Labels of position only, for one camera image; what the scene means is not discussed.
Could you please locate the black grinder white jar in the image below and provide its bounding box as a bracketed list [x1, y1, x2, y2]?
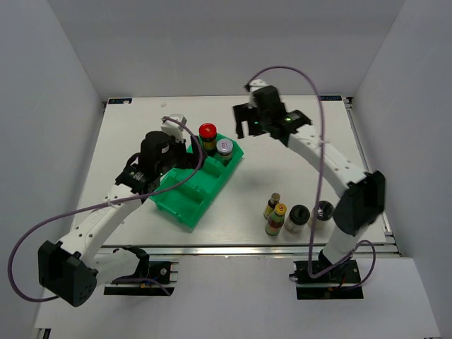
[307, 201, 335, 230]

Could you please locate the blue label sticker left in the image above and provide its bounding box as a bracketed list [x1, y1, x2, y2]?
[107, 97, 132, 105]

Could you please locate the black lid spice jar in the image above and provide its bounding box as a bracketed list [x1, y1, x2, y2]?
[284, 205, 311, 234]

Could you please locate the purple cable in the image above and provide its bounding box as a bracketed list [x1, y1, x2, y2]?
[7, 118, 204, 303]
[246, 66, 376, 291]

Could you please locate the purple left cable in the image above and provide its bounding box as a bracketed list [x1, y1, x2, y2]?
[7, 118, 204, 303]

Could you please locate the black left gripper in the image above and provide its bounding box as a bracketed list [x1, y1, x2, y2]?
[157, 134, 208, 176]

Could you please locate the green plastic divided bin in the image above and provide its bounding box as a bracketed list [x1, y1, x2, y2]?
[150, 141, 244, 231]

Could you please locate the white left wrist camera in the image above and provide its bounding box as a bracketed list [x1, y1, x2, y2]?
[160, 114, 187, 143]

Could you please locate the yellow label brown bottle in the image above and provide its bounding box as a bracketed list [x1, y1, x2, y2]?
[263, 192, 280, 219]

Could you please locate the green label sauce bottle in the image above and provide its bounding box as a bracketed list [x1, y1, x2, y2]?
[265, 203, 287, 236]

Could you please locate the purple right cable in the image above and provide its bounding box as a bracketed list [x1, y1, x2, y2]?
[246, 66, 376, 291]

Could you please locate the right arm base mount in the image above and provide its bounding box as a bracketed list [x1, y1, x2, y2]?
[289, 260, 364, 300]

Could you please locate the red cap sauce bottle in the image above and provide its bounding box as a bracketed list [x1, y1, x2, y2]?
[198, 123, 218, 155]

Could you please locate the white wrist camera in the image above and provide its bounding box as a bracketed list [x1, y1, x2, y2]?
[160, 114, 187, 143]
[244, 79, 268, 93]

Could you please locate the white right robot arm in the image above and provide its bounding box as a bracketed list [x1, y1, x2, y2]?
[248, 80, 386, 282]

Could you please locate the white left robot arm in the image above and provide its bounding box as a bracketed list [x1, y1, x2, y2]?
[38, 114, 244, 307]

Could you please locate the blue label sticker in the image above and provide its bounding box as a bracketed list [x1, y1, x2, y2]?
[107, 97, 132, 105]
[319, 95, 343, 102]

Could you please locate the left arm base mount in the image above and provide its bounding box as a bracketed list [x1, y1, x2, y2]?
[104, 246, 178, 297]

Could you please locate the silver lid glass jar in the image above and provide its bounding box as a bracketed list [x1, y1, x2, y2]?
[216, 138, 234, 167]

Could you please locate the blue label sticker right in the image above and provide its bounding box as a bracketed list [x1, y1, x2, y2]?
[319, 95, 343, 102]

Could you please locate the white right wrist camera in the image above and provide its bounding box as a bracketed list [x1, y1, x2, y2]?
[244, 79, 268, 93]

